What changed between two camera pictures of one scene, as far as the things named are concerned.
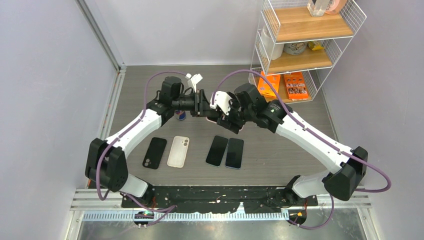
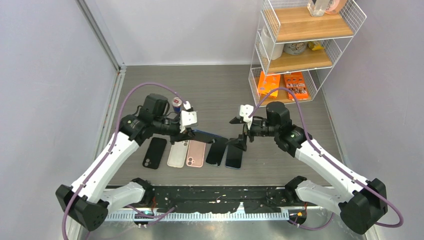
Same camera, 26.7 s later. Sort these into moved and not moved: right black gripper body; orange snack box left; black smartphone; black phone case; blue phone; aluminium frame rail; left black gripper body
Moved: left black gripper body; right black gripper body
Not moved: black smartphone; blue phone; black phone case; orange snack box left; aluminium frame rail
